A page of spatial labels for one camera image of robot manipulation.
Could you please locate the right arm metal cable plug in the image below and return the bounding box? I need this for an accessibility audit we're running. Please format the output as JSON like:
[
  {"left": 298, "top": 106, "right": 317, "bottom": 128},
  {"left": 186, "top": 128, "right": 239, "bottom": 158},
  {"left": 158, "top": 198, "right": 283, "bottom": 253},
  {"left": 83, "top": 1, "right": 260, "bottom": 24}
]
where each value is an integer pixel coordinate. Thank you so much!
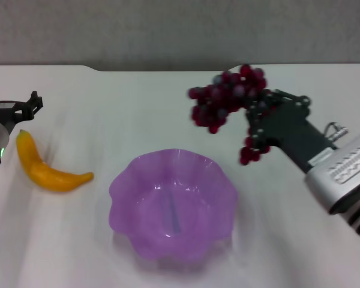
[{"left": 325, "top": 121, "right": 349, "bottom": 142}]

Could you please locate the purple wavy-edged plastic bowl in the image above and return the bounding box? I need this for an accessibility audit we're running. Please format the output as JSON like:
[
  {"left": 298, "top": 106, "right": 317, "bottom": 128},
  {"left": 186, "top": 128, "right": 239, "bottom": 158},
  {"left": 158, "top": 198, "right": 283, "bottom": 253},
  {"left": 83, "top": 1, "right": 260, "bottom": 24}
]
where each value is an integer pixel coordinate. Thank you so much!
[{"left": 108, "top": 147, "right": 238, "bottom": 275}]

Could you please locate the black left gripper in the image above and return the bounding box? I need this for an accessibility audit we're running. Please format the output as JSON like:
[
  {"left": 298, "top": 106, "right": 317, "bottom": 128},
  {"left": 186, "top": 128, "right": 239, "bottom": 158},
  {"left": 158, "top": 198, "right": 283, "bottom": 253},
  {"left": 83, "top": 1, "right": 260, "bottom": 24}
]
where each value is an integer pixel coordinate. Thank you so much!
[{"left": 0, "top": 91, "right": 44, "bottom": 134}]

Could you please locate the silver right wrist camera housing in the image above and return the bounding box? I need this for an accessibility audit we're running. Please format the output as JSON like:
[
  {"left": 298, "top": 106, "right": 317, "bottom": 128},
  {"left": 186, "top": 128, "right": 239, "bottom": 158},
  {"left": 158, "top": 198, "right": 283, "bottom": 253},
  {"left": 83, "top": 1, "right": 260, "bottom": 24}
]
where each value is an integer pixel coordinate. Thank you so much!
[{"left": 305, "top": 125, "right": 360, "bottom": 215}]

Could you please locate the dark red grape bunch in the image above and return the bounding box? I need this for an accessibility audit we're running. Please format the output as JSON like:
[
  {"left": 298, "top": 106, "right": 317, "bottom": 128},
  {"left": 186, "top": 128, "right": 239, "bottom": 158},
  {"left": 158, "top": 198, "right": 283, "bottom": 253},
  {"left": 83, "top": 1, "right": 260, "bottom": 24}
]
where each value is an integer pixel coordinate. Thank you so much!
[{"left": 188, "top": 64, "right": 272, "bottom": 166}]

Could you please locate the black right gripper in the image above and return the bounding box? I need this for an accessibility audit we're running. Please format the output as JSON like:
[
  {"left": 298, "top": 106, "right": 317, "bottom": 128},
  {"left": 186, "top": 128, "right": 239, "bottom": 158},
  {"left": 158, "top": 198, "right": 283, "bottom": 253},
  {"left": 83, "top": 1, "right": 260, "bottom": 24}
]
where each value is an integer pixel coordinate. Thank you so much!
[{"left": 245, "top": 88, "right": 338, "bottom": 175}]

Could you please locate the yellow banana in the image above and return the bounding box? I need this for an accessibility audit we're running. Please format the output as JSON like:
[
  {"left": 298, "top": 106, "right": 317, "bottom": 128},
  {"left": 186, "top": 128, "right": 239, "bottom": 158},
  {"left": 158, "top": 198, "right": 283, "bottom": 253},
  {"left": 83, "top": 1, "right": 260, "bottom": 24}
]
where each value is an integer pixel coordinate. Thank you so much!
[{"left": 16, "top": 128, "right": 95, "bottom": 193}]

